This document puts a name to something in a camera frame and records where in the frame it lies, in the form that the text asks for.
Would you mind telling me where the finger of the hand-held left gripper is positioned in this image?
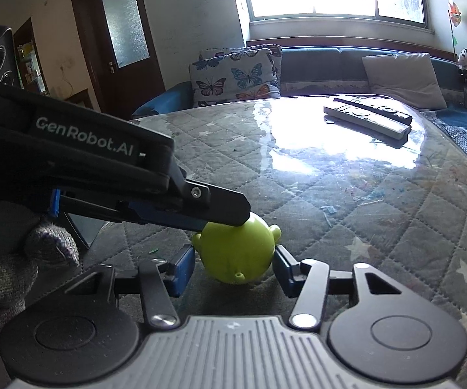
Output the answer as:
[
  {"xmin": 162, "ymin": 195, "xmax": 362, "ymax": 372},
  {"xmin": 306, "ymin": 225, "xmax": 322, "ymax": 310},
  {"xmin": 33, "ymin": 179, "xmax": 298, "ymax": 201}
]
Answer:
[
  {"xmin": 50, "ymin": 188, "xmax": 207, "ymax": 232},
  {"xmin": 169, "ymin": 164, "xmax": 252, "ymax": 228}
]

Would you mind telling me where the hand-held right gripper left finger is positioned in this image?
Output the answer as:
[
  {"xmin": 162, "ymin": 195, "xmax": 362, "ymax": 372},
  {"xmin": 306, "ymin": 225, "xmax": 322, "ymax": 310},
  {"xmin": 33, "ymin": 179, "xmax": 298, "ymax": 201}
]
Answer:
[{"xmin": 64, "ymin": 245, "xmax": 197, "ymax": 330}]

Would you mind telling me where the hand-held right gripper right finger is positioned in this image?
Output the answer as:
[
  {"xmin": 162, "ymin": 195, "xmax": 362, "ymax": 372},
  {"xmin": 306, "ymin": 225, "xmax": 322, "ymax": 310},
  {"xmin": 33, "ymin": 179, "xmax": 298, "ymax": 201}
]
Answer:
[{"xmin": 273, "ymin": 245, "xmax": 411, "ymax": 330}]

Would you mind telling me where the yellow-green round toy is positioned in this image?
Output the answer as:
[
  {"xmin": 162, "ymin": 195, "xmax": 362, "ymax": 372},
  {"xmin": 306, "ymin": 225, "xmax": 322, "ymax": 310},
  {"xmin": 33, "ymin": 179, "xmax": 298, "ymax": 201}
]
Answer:
[{"xmin": 191, "ymin": 212, "xmax": 283, "ymax": 285}]

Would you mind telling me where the grey quilted desktop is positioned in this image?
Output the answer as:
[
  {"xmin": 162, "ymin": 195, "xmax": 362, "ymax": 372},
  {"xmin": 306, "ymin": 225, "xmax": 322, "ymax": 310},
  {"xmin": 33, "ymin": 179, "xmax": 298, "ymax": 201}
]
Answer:
[{"xmin": 77, "ymin": 95, "xmax": 467, "ymax": 389}]

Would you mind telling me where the person's left hand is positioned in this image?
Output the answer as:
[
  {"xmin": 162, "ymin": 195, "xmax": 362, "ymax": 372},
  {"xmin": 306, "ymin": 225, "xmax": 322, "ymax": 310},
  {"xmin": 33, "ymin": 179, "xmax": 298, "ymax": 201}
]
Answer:
[{"xmin": 0, "ymin": 217, "xmax": 81, "ymax": 358}]

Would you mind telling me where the wooden display cabinet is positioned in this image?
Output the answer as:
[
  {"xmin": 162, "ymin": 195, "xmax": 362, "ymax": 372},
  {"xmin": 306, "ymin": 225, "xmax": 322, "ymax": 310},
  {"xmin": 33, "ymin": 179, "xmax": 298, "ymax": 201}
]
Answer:
[{"xmin": 12, "ymin": 16, "xmax": 93, "ymax": 111}]

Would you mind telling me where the brown wooden door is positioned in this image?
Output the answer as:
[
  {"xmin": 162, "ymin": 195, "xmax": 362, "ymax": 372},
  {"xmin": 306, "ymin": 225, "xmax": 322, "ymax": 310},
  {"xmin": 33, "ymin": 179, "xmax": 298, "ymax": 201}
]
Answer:
[{"xmin": 69, "ymin": 0, "xmax": 166, "ymax": 121}]

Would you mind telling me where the butterfly print pillow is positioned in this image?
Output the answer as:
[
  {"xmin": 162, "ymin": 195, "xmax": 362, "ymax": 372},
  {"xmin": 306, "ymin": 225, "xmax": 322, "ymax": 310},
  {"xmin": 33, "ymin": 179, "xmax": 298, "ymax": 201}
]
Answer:
[
  {"xmin": 188, "ymin": 48, "xmax": 281, "ymax": 108},
  {"xmin": 199, "ymin": 44, "xmax": 283, "ymax": 90}
]

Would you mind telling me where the white remote control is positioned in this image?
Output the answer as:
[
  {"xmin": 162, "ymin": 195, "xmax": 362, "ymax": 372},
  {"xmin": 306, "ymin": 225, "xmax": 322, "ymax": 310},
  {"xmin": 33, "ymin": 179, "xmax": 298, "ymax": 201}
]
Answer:
[{"xmin": 323, "ymin": 103, "xmax": 412, "ymax": 141}]

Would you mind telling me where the blue sofa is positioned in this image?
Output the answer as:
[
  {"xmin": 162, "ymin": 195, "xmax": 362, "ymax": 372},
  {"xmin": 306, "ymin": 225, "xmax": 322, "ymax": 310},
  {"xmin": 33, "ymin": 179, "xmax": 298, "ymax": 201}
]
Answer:
[{"xmin": 131, "ymin": 44, "xmax": 467, "ymax": 148}]

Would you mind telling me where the black remote control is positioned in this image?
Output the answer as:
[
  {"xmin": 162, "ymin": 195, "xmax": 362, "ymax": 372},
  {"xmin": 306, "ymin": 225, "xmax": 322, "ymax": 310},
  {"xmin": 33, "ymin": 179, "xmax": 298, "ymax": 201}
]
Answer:
[{"xmin": 333, "ymin": 94, "xmax": 413, "ymax": 126}]

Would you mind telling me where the beige cushion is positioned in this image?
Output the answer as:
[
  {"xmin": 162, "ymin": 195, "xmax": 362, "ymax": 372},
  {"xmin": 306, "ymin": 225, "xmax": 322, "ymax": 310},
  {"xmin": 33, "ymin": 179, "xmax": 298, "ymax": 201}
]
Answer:
[{"xmin": 362, "ymin": 52, "xmax": 448, "ymax": 110}]

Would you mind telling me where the colourful pinwheel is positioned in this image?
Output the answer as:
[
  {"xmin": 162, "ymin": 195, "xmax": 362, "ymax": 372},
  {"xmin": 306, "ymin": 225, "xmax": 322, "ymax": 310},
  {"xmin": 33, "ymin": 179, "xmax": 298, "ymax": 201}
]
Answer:
[{"xmin": 447, "ymin": 0, "xmax": 463, "ymax": 49}]

